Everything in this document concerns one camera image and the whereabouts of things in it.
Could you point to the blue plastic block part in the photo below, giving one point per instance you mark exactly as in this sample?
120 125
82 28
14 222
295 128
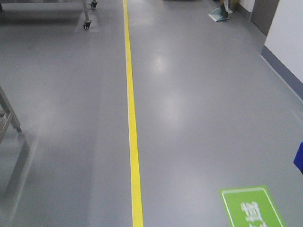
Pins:
298 159

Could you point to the steel table with casters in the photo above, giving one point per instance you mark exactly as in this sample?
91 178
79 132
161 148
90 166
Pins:
40 12

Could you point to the teal dustpan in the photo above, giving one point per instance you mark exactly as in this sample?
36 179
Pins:
223 12

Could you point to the green floor sign sticker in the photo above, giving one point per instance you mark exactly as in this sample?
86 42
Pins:
251 207

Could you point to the steel rack leg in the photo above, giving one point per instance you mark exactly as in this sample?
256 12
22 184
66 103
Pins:
7 116

